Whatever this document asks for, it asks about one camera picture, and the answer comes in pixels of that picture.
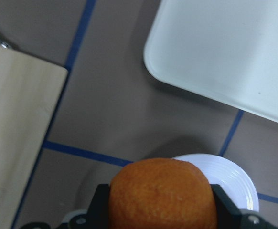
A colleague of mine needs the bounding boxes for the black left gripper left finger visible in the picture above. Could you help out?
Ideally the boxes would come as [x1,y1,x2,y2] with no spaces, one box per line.
[87,184,109,222]

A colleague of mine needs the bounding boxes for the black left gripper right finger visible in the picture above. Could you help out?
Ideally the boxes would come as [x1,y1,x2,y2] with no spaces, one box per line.
[211,184,242,229]

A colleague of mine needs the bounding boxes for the orange fruit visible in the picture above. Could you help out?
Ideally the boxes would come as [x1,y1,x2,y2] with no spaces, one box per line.
[108,158,218,229]

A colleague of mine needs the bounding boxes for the cream bear tray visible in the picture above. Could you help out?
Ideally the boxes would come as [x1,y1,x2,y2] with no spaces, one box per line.
[143,0,278,123]

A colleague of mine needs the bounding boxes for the white round plate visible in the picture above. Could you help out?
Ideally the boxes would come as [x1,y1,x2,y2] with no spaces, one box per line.
[174,153,259,212]

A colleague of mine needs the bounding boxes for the brown paper table cover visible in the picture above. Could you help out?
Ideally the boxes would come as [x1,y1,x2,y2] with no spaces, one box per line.
[0,0,278,229]

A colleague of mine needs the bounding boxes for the wooden cutting board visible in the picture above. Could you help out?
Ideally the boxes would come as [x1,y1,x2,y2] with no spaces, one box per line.
[0,36,68,229]

